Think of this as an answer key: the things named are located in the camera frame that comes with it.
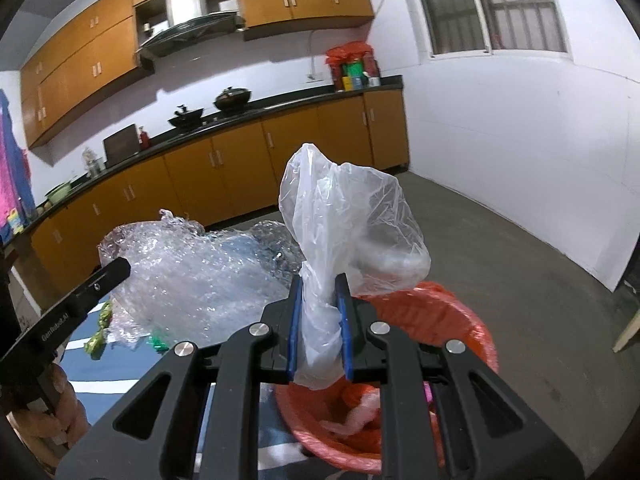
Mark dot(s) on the green basin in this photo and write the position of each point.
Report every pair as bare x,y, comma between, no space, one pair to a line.
57,194

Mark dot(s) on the orange lower kitchen cabinets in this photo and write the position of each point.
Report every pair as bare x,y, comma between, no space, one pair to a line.
227,169

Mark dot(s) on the range hood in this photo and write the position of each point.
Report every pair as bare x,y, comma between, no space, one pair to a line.
168,26

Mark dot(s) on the red bottle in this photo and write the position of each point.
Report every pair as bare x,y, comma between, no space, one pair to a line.
144,139

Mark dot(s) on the orange kitchen cabinets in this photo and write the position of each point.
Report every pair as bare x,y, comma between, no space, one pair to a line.
227,169
114,43

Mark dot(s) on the black wok with lid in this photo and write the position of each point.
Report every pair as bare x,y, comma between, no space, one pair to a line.
233,101

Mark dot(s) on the left hand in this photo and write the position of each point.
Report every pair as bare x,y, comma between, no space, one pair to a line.
70,417

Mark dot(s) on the red lined trash basket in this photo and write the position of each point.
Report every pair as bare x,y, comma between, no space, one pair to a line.
429,314

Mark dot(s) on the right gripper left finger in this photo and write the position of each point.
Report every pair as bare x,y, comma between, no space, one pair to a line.
194,414

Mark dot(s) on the dark green foil wrapper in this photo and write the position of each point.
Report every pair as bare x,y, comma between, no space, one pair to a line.
158,344

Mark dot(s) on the dark cutting board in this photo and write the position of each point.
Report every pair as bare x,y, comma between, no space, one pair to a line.
121,145

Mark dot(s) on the pink blue hanging cloth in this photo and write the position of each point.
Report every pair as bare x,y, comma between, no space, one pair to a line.
17,201

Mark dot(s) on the clear bubble wrap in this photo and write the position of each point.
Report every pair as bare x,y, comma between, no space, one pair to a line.
189,284

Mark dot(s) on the black wok with ladle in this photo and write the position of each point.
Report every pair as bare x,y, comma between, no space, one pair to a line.
186,120

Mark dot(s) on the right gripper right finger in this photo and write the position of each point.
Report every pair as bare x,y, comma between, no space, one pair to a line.
487,430

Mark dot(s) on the clear crinkled plastic wrapper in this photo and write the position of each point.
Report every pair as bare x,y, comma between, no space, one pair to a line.
367,410

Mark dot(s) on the barred window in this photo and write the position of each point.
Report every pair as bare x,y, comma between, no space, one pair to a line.
486,26

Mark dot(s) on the pink plastic bag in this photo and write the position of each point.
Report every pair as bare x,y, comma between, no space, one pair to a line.
428,392

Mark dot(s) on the lime green paw-print bag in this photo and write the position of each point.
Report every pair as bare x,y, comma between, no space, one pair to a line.
96,344

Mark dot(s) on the orange upper kitchen cabinets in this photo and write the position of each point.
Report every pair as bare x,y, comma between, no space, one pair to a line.
114,43

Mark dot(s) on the blue white striped tablecloth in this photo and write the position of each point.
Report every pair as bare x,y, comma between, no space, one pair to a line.
200,402

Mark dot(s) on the clear jar on counter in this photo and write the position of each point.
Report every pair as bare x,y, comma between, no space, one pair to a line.
94,163

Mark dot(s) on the white translucent plastic bag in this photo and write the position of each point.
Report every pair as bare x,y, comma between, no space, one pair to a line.
350,220

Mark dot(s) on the red bag condiment rack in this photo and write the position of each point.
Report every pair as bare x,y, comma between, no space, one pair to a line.
353,66

